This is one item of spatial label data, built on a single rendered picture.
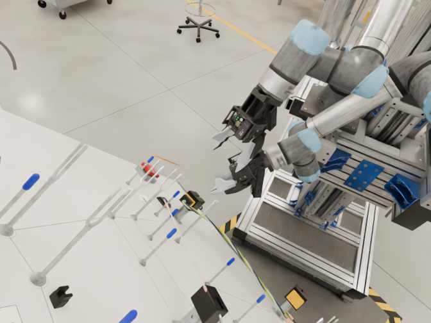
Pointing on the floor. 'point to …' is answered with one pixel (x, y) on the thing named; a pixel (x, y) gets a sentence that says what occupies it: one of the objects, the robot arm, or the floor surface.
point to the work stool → (198, 24)
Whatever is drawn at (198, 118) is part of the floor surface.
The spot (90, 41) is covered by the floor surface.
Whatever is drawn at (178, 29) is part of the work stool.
